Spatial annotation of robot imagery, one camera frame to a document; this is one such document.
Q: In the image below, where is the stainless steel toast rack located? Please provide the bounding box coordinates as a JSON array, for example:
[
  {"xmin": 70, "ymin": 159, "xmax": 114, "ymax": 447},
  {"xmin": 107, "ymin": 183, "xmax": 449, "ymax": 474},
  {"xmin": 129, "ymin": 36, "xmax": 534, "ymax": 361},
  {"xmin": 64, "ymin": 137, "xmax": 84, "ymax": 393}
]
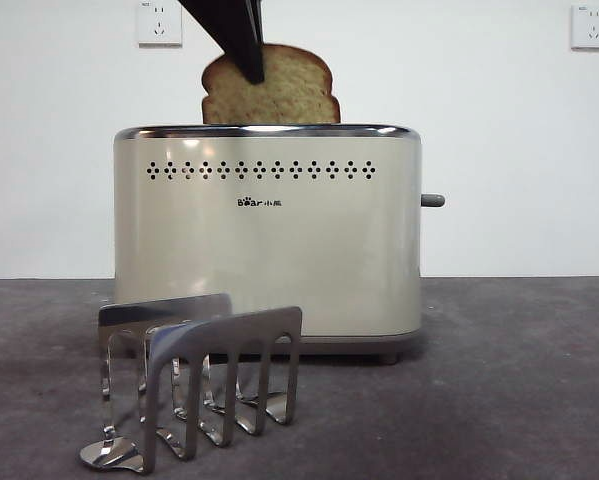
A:
[{"xmin": 78, "ymin": 292, "xmax": 303, "ymax": 475}]

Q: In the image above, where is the cream toaster with chrome top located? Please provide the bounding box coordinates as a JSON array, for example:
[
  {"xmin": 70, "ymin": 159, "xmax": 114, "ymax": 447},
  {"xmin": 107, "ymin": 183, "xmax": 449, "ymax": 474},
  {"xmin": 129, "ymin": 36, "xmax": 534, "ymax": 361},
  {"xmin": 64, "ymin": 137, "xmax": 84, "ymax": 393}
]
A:
[{"xmin": 112, "ymin": 123, "xmax": 424, "ymax": 367}]

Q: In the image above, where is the toasted bread slice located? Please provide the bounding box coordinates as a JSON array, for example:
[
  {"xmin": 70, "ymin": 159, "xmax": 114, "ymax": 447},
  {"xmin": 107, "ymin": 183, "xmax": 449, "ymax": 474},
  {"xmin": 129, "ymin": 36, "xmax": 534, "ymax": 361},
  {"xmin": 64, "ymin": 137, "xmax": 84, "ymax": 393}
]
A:
[{"xmin": 201, "ymin": 43, "xmax": 341, "ymax": 125}]

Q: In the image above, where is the white wall socket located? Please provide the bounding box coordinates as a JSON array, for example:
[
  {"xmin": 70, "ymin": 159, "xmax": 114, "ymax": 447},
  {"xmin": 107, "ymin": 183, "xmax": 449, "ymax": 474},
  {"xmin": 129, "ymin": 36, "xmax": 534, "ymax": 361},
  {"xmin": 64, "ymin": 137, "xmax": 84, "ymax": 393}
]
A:
[
  {"xmin": 137, "ymin": 0, "xmax": 184, "ymax": 50},
  {"xmin": 570, "ymin": 4, "xmax": 599, "ymax": 52}
]

